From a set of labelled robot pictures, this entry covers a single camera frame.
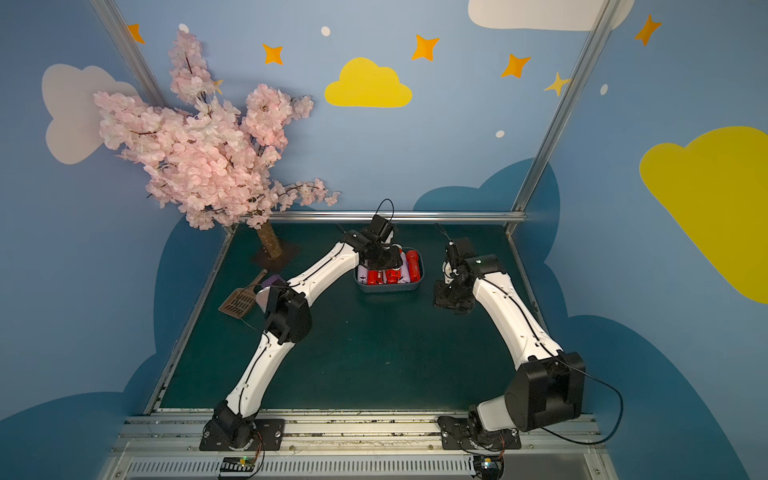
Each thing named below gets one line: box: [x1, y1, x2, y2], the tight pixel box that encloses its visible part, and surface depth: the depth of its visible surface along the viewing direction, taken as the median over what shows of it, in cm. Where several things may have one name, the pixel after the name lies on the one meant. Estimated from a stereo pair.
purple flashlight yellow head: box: [398, 251, 411, 283], surface depth 100 cm
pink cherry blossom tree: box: [93, 31, 340, 260], surface depth 72 cm
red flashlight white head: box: [367, 270, 379, 286], surface depth 100 cm
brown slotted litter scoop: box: [218, 269, 268, 320], surface depth 100 cm
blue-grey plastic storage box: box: [354, 247, 425, 293], surface depth 101 cm
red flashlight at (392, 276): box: [385, 269, 401, 284], surface depth 98 cm
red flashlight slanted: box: [406, 250, 421, 283], surface depth 104 cm
